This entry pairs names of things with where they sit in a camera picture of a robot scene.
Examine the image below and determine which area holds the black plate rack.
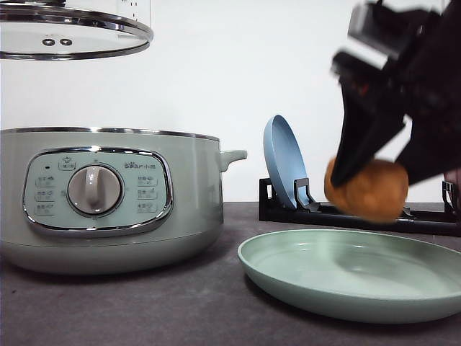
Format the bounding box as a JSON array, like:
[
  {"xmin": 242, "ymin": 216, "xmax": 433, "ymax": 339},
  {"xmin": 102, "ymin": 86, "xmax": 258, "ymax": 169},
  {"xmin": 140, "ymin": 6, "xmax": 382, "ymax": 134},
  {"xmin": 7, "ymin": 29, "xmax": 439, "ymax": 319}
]
[{"xmin": 259, "ymin": 178, "xmax": 461, "ymax": 236}]

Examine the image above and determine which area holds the glass steamer lid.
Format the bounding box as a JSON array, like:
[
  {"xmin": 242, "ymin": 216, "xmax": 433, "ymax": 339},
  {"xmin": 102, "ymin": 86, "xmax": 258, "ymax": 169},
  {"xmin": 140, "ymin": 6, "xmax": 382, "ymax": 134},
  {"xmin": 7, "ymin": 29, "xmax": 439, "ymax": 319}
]
[{"xmin": 0, "ymin": 0, "xmax": 154, "ymax": 60}]

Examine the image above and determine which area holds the brown potato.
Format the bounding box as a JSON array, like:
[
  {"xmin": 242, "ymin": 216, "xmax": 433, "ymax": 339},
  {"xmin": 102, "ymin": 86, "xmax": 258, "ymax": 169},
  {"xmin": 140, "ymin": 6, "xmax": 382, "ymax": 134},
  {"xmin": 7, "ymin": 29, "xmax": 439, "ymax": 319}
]
[{"xmin": 324, "ymin": 157, "xmax": 410, "ymax": 223}]

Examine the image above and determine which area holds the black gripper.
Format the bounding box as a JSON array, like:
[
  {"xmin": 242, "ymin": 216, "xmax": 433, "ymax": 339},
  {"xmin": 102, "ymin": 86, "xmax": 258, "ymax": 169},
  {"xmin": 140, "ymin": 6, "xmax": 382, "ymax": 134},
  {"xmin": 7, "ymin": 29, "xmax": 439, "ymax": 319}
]
[{"xmin": 331, "ymin": 0, "xmax": 461, "ymax": 188}]

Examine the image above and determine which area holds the blue plate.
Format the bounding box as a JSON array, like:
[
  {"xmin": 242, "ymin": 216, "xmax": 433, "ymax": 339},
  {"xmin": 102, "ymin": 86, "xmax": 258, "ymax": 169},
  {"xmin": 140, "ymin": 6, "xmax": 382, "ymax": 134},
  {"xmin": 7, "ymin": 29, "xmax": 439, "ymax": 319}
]
[{"xmin": 263, "ymin": 115, "xmax": 309, "ymax": 209}]

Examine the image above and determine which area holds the green electric steamer pot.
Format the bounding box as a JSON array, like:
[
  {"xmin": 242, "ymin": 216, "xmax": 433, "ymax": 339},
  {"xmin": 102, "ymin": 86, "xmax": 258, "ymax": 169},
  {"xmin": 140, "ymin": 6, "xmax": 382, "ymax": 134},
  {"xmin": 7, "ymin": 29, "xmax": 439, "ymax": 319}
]
[{"xmin": 0, "ymin": 127, "xmax": 248, "ymax": 275}]

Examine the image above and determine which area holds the white wall socket left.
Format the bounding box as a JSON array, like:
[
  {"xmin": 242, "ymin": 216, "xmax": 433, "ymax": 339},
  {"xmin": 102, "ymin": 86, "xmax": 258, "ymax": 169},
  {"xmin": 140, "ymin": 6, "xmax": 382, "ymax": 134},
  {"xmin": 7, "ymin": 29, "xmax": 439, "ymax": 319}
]
[{"xmin": 120, "ymin": 0, "xmax": 151, "ymax": 27}]

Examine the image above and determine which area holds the green plate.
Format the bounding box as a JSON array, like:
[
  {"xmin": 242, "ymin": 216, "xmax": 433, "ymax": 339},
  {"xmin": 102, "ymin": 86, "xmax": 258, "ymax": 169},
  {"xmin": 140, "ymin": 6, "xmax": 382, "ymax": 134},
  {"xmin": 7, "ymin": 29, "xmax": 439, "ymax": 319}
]
[{"xmin": 238, "ymin": 229, "xmax": 461, "ymax": 324}]

